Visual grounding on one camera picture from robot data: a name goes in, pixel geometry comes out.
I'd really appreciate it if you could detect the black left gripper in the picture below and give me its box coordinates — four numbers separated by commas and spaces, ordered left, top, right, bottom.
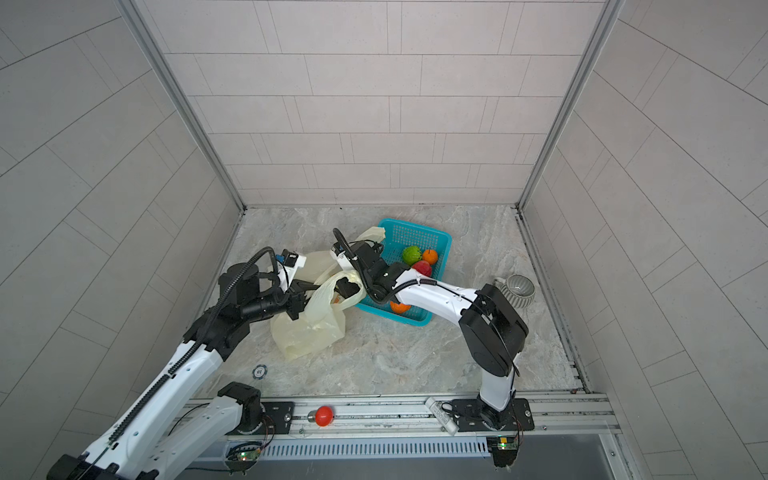
240, 280, 327, 324

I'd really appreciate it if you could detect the translucent cream plastic bag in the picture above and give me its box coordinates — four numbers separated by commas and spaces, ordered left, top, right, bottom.
270, 251, 367, 361

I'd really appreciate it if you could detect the green fruit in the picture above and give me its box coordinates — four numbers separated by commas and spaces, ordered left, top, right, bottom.
401, 245, 422, 266

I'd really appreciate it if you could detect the red fruit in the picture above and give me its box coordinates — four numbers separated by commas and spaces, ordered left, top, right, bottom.
411, 260, 433, 277

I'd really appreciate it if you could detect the small orange fruit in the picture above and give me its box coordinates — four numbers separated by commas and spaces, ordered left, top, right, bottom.
422, 249, 439, 265

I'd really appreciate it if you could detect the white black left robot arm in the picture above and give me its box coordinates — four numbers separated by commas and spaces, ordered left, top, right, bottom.
47, 247, 316, 479

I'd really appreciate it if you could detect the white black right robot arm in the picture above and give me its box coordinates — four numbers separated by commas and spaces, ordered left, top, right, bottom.
332, 228, 529, 431

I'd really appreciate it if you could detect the red emergency stop button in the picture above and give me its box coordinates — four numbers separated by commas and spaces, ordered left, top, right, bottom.
307, 405, 335, 427

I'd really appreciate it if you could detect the left circuit board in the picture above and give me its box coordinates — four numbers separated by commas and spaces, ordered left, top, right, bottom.
225, 441, 264, 475

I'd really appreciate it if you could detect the circuit board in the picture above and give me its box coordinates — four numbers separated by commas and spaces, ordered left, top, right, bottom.
225, 441, 264, 475
486, 436, 520, 468

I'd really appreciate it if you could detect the ventilation grille strip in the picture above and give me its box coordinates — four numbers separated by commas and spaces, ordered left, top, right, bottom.
261, 437, 491, 461

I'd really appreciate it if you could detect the right circuit board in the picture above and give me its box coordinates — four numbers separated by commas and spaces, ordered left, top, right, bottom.
486, 436, 520, 468

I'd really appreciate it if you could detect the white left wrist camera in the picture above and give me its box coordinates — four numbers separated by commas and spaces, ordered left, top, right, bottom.
275, 250, 307, 290

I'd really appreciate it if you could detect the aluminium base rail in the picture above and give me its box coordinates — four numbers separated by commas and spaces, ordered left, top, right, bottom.
122, 392, 622, 448

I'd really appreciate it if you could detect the white label block on rail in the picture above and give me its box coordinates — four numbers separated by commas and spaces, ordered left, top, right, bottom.
425, 397, 459, 436

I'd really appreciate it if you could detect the aluminium corner post left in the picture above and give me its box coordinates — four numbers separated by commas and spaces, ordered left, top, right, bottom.
115, 0, 247, 214

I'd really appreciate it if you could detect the aluminium corner post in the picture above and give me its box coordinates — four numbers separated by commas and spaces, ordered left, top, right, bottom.
115, 0, 247, 214
516, 0, 624, 212

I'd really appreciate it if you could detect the aluminium corner post right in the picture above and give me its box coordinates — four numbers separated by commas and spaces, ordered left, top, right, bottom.
516, 0, 624, 212

